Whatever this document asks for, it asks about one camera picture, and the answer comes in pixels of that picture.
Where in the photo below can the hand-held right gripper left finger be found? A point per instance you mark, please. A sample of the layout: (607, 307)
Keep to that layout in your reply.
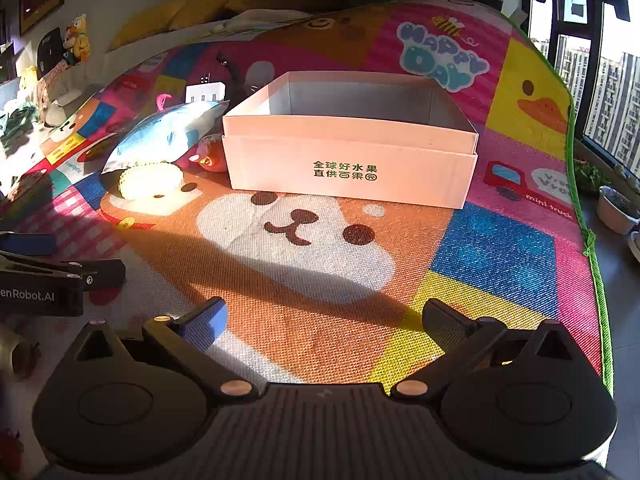
(205, 322)

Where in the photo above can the white power adapter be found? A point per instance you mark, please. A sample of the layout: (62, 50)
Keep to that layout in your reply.
(205, 94)

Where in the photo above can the white blanket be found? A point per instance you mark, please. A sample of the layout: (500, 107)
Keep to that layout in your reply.
(260, 19)

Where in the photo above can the pink cardboard box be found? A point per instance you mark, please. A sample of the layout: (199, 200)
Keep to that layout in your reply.
(350, 170)

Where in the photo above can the black window frame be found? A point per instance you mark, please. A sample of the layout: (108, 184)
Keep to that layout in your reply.
(595, 85)

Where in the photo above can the green cloth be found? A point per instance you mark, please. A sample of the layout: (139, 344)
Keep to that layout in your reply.
(17, 120)

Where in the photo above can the white flower pot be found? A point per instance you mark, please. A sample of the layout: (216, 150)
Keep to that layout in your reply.
(617, 207)
(635, 245)

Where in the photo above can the black bag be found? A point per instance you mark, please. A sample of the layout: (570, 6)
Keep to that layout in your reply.
(50, 50)

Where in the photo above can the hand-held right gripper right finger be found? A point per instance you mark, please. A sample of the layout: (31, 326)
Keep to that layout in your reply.
(440, 322)

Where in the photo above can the colourful cartoon play mat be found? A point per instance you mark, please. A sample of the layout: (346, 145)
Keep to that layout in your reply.
(325, 270)

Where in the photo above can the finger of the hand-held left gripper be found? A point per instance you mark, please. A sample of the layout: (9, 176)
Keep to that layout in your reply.
(25, 244)
(95, 273)

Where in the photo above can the yellow plush toy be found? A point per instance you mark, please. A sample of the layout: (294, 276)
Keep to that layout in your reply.
(77, 40)

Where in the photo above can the pale yellow round toy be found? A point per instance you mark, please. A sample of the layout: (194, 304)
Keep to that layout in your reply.
(150, 182)

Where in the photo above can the green potted plant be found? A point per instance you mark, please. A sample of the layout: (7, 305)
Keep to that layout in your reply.
(590, 175)

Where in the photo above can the blue white plush pillow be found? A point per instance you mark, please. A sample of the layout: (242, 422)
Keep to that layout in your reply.
(160, 137)

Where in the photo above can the pink plastic toy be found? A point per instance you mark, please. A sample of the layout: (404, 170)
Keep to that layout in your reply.
(200, 157)

